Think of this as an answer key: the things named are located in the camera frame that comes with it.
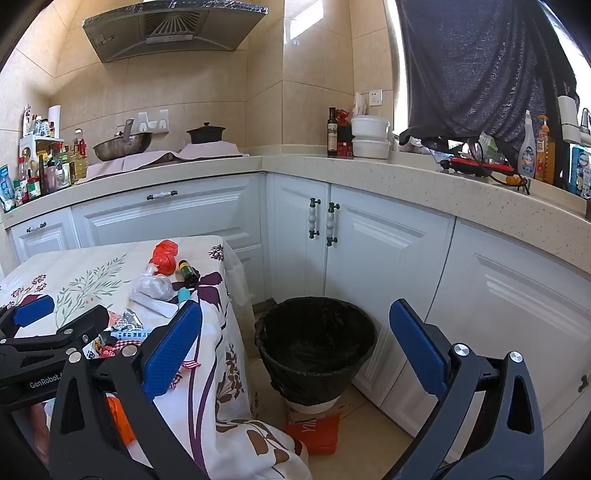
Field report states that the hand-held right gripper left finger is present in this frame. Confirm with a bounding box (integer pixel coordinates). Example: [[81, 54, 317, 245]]
[[48, 300, 208, 480]]

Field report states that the wide white cabinet door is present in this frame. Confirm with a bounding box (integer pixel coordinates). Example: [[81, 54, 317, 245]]
[[71, 173, 266, 301]]

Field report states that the white faucet filter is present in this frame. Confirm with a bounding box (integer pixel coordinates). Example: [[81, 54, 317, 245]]
[[556, 95, 591, 148]]

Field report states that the orange plastic bag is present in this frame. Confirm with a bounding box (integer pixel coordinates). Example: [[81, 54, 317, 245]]
[[152, 240, 180, 276]]

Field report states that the beige stone countertop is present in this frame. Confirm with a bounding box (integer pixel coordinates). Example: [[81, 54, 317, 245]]
[[0, 154, 591, 287]]

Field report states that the white spray bottle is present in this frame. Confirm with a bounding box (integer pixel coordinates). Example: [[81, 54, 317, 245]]
[[517, 110, 537, 180]]

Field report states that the dark olive oil bottle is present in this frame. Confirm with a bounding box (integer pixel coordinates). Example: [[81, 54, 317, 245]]
[[327, 107, 340, 157]]

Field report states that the blue white pouch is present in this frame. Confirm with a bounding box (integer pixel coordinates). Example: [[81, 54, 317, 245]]
[[0, 165, 16, 213]]

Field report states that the grey range hood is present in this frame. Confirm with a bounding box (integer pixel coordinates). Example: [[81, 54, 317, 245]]
[[82, 0, 269, 64]]

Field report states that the pale pink stove cover cloth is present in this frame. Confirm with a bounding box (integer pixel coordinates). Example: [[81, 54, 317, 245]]
[[85, 143, 245, 183]]

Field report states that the black trash bin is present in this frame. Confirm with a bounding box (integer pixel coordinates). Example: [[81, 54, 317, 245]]
[[254, 296, 378, 414]]

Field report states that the red packet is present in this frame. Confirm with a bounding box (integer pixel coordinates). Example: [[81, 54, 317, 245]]
[[337, 109, 354, 158]]

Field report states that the steel wok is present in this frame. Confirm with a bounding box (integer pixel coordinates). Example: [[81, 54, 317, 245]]
[[92, 131, 154, 162]]

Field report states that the white wall rack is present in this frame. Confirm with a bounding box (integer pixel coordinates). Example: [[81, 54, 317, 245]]
[[137, 109, 170, 134]]

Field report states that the silver foil wrapper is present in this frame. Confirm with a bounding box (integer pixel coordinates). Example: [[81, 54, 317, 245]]
[[108, 309, 144, 333]]

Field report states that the floral tablecloth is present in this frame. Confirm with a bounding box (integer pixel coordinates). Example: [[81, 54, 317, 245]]
[[0, 234, 312, 480]]

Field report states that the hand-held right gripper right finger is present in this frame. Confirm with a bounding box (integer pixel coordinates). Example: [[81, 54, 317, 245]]
[[385, 299, 546, 480]]

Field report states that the white lidded container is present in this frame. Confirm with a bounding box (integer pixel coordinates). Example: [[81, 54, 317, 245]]
[[352, 137, 391, 160], [351, 115, 391, 139]]

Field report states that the clear plastic bag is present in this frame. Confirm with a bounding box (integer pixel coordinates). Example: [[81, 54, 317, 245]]
[[133, 263, 177, 300]]

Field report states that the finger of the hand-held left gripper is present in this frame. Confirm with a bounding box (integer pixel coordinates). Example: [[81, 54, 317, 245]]
[[0, 294, 56, 340], [0, 305, 110, 365]]

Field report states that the red snack wrapper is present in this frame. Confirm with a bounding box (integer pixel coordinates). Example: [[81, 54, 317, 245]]
[[85, 339, 144, 361]]

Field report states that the orange printed bag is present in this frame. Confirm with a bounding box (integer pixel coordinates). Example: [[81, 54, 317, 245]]
[[284, 413, 342, 455]]

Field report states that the small white cabinet door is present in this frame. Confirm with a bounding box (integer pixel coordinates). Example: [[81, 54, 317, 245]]
[[9, 220, 80, 273]]

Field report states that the orange dish soap bottle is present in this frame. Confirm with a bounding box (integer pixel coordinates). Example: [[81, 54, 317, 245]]
[[536, 114, 557, 185]]

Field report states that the black lidded pot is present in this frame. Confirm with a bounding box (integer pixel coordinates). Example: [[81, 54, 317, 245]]
[[186, 122, 226, 145]]

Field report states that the white paper sleeve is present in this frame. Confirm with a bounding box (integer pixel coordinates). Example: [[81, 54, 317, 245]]
[[130, 293, 178, 317]]

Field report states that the cluster of condiment bottles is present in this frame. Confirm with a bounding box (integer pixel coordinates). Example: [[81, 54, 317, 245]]
[[11, 105, 88, 206]]

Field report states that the dark hanging cloth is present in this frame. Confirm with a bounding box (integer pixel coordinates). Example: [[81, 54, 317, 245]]
[[394, 0, 580, 145]]

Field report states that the blue box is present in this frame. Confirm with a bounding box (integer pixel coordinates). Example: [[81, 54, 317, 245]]
[[569, 145, 591, 199]]

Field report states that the red gingham wrapper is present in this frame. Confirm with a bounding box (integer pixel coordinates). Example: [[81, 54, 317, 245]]
[[172, 360, 204, 386]]

